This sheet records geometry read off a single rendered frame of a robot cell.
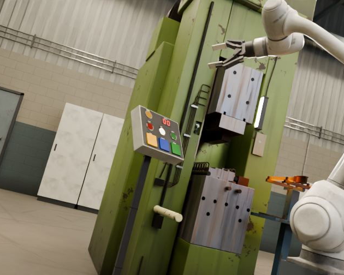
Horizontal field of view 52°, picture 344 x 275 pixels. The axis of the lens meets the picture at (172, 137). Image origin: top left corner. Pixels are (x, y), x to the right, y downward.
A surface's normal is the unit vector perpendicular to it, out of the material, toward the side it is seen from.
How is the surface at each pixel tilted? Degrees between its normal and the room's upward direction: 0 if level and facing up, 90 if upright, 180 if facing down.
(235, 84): 90
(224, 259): 90
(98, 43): 90
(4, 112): 90
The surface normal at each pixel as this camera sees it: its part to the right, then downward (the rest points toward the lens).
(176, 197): 0.32, -0.08
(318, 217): -0.63, -0.14
